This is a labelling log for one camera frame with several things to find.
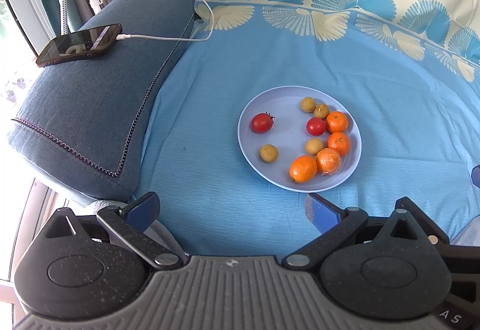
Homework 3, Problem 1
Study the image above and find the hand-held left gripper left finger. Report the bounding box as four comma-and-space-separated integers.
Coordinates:
44, 192, 185, 271

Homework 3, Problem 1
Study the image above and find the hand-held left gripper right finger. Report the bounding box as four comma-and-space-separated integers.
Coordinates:
281, 193, 429, 271

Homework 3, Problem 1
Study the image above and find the small orange mandarin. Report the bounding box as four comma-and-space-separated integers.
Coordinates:
327, 132, 351, 157
325, 111, 349, 134
289, 155, 318, 183

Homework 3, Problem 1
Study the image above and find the plastic-wrapped orange mandarin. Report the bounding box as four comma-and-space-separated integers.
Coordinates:
316, 148, 343, 177

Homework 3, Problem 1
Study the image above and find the light blue plate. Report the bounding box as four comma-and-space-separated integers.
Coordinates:
237, 86, 363, 193

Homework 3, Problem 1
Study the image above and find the red cherry tomato with calyx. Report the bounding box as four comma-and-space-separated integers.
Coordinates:
250, 111, 277, 134

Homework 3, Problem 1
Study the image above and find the blue fan-print bed sheet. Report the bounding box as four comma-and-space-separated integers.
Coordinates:
129, 0, 480, 259

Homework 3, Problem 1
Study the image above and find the black smartphone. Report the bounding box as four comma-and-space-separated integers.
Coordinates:
35, 23, 124, 68

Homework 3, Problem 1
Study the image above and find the white charging cable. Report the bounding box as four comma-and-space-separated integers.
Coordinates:
116, 0, 215, 42

